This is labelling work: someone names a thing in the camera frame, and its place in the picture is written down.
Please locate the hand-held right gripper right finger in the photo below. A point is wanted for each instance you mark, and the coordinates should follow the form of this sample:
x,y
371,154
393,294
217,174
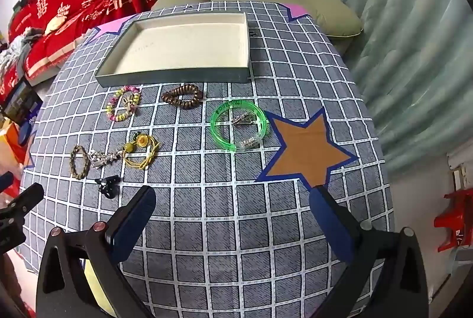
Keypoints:
x,y
329,225

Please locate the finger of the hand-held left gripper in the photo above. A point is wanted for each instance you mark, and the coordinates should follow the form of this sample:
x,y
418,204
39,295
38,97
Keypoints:
x,y
27,197
5,180

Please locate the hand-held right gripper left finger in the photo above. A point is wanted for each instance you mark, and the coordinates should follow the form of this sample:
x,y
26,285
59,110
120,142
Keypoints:
x,y
135,220

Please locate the black claw hair clip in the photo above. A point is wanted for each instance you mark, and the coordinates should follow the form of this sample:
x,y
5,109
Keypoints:
x,y
107,185

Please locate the pink star rhinestone hair clip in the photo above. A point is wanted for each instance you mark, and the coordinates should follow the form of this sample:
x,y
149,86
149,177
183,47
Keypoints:
x,y
112,156

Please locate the cream hair clip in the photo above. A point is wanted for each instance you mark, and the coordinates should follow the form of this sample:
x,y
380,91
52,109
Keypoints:
x,y
130,102

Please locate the green translucent bangle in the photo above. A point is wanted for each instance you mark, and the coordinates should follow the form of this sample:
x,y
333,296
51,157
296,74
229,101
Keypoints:
x,y
218,135

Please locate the silver hair clip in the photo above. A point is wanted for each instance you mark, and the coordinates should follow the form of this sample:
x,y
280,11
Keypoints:
x,y
242,117

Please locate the shallow grey tray box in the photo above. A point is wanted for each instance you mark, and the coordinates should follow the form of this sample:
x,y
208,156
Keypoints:
x,y
177,44

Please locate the orange bag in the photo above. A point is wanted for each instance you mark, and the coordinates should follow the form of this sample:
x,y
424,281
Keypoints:
x,y
11,146

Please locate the blue round disc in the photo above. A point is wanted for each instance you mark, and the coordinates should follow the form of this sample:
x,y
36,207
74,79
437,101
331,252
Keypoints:
x,y
24,135

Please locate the dark cardboard box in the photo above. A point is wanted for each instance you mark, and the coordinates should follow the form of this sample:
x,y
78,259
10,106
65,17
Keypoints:
x,y
18,100

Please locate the grey checked tablecloth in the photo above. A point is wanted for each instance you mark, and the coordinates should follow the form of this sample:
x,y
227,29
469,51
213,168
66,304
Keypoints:
x,y
221,214

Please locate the red plastic stool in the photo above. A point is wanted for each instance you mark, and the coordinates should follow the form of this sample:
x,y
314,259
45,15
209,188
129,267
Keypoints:
x,y
454,218

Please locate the grey cloth bundle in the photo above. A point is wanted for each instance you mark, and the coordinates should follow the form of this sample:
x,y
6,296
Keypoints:
x,y
14,52

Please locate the pale green curtain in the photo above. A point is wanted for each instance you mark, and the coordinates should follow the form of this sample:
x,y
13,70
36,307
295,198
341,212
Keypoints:
x,y
399,55

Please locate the small black clip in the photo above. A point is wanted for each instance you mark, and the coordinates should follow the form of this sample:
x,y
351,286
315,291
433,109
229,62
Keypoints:
x,y
253,32

